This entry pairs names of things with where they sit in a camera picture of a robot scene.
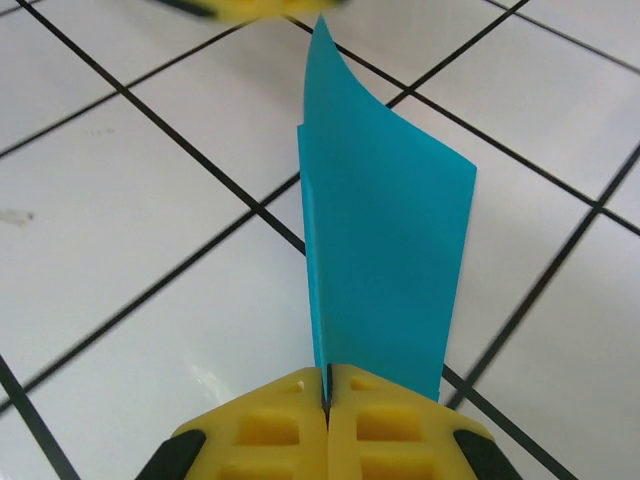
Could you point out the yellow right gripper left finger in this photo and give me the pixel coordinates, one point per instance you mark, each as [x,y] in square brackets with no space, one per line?
[280,435]

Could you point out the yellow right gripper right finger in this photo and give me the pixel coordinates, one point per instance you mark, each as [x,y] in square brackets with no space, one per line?
[390,435]

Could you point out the blue paper sheet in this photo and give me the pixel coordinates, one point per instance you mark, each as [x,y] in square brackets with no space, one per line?
[385,225]

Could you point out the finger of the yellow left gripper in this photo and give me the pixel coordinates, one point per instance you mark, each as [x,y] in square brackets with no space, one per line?
[295,5]
[240,7]

